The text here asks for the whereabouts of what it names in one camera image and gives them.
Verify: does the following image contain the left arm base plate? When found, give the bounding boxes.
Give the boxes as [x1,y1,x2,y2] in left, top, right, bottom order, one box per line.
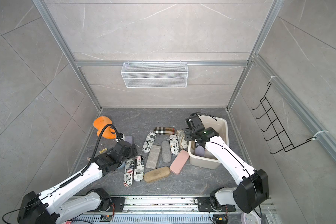
[98,197,126,212]

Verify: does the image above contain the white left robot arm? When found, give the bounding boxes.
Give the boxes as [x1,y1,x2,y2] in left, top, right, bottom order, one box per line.
[17,124,137,224]

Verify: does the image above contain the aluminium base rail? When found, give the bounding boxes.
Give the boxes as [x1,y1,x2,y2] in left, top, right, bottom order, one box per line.
[66,195,281,224]

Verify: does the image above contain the white round clock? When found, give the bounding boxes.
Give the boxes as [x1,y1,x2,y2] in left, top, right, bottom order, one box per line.
[240,211,262,224]

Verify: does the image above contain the map print glasses case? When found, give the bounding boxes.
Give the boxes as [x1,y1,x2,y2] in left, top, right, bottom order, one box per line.
[175,129,189,150]

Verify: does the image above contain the newspaper flag case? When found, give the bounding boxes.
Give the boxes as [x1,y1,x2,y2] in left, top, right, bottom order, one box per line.
[133,155,144,182]
[123,159,134,187]

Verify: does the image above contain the tan fabric case front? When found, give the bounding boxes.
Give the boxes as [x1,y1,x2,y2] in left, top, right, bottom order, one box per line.
[144,167,171,183]

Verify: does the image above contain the white wire mesh basket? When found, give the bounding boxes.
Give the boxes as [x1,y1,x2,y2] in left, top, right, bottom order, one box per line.
[121,62,189,88]

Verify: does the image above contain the stone grey flat case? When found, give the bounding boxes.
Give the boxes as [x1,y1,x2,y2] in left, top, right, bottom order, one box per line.
[146,145,161,169]

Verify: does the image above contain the beige plastic storage bin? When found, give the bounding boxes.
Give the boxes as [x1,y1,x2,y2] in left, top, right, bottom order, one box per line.
[187,115,229,169]

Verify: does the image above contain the newspaper flag case right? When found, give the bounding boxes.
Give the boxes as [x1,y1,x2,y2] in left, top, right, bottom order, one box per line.
[133,155,144,182]

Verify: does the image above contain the plaid glasses case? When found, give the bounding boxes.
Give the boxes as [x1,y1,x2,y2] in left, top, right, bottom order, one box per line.
[154,127,175,135]

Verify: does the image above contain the purple case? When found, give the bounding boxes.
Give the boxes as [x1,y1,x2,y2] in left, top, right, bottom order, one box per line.
[125,135,134,145]
[195,145,205,157]

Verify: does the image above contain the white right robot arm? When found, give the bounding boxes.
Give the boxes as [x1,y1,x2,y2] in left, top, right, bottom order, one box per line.
[185,113,269,213]

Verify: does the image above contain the newspaper flag case left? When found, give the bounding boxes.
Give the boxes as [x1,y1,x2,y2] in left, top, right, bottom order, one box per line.
[123,159,134,187]

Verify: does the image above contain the orange plush toy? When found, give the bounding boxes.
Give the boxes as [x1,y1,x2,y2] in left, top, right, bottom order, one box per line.
[93,116,116,139]

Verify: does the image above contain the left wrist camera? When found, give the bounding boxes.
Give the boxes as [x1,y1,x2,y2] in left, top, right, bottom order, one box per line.
[116,133,125,141]

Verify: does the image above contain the pink flat case right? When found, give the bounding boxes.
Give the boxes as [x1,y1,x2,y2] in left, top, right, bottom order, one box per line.
[170,150,189,175]

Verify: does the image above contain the newspaper print case centre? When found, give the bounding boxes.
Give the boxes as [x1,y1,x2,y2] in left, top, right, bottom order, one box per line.
[169,135,180,156]

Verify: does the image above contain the black wire hook rack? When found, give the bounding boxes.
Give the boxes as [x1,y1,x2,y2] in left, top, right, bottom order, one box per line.
[251,82,316,155]

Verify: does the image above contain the newspaper case under tan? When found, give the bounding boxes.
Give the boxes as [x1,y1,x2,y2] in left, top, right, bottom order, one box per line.
[142,132,156,153]

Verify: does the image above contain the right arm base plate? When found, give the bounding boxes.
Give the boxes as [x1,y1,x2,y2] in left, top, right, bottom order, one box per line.
[194,197,236,212]

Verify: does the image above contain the grey fabric case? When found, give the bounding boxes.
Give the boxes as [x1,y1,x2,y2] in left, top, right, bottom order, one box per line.
[161,141,171,163]

